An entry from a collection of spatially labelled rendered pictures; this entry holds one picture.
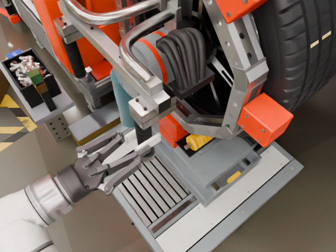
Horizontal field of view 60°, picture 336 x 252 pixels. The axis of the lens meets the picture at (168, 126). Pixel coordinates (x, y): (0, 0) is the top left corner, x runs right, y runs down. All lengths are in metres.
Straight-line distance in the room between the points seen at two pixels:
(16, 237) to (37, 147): 1.20
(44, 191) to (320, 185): 1.39
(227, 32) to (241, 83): 0.11
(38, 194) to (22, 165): 1.14
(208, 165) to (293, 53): 0.79
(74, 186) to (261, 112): 0.43
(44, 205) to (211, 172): 0.85
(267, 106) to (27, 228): 0.55
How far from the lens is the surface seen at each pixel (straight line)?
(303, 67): 0.70
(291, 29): 0.64
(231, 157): 1.37
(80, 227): 1.51
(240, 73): 0.63
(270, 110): 0.69
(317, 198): 1.67
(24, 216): 0.62
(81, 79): 0.92
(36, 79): 1.14
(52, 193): 0.61
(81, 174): 0.65
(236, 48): 0.61
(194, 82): 0.58
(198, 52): 0.58
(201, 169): 1.32
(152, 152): 0.73
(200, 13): 0.83
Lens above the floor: 1.40
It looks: 56 degrees down
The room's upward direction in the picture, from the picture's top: straight up
